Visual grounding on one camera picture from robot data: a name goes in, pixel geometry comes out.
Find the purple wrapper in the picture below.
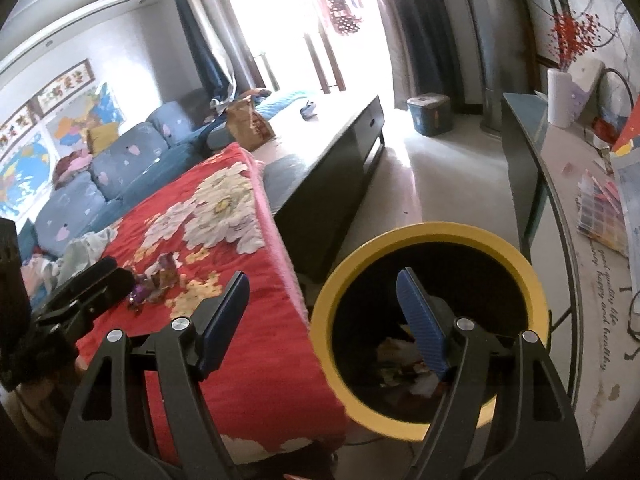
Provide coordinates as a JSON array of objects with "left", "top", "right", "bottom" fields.
[{"left": 127, "top": 252, "right": 182, "bottom": 311}]

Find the brown paper bag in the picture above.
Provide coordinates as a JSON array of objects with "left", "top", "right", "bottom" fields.
[{"left": 225, "top": 97, "right": 277, "bottom": 151}]

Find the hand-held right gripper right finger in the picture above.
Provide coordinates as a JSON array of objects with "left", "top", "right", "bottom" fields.
[{"left": 395, "top": 267, "right": 586, "bottom": 480}]

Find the framed embroidery picture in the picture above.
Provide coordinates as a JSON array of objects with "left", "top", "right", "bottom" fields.
[{"left": 34, "top": 59, "right": 97, "bottom": 111}]

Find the blue storage box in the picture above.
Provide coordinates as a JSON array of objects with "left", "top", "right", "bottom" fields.
[{"left": 406, "top": 93, "right": 454, "bottom": 136}]

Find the red berry decoration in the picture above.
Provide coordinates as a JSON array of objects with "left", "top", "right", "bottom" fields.
[{"left": 546, "top": 10, "right": 602, "bottom": 69}]

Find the dark window curtain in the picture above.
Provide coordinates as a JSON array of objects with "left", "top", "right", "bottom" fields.
[
  {"left": 175, "top": 0, "right": 237, "bottom": 107},
  {"left": 380, "top": 0, "right": 464, "bottom": 111}
]

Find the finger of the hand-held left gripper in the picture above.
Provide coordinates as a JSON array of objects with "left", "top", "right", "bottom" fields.
[{"left": 33, "top": 256, "right": 137, "bottom": 339}]

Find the black low coffee table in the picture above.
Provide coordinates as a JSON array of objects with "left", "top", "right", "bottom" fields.
[{"left": 255, "top": 94, "right": 386, "bottom": 277}]

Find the yellow black waste bin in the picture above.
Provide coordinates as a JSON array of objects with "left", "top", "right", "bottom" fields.
[{"left": 309, "top": 222, "right": 551, "bottom": 442}]

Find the red floral blanket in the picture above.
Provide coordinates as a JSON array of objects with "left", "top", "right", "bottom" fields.
[{"left": 75, "top": 142, "right": 352, "bottom": 467}]

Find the pink clothes pile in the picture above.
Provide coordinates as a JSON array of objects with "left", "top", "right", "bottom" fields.
[{"left": 52, "top": 152, "right": 97, "bottom": 189}]

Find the colourful wall map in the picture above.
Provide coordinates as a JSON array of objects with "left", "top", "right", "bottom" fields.
[{"left": 0, "top": 80, "right": 127, "bottom": 222}]

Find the colourful paper booklet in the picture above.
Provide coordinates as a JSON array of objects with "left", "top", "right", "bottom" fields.
[{"left": 575, "top": 167, "right": 632, "bottom": 257}]

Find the pale green cloth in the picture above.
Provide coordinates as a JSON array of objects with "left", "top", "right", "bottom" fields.
[{"left": 57, "top": 227, "right": 119, "bottom": 286}]

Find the blue patterned sofa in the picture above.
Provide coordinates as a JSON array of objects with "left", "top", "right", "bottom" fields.
[{"left": 20, "top": 91, "right": 321, "bottom": 262}]

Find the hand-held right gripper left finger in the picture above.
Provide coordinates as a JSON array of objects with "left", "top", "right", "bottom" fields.
[{"left": 55, "top": 270, "right": 251, "bottom": 480}]

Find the yellow white plastic bag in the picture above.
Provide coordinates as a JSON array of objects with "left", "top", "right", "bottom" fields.
[{"left": 376, "top": 336, "right": 419, "bottom": 379}]

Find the grey standing air conditioner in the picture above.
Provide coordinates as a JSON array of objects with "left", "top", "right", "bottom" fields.
[{"left": 457, "top": 0, "right": 527, "bottom": 139}]

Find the yellow cushion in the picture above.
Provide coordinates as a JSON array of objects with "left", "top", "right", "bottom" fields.
[{"left": 87, "top": 124, "right": 121, "bottom": 156}]

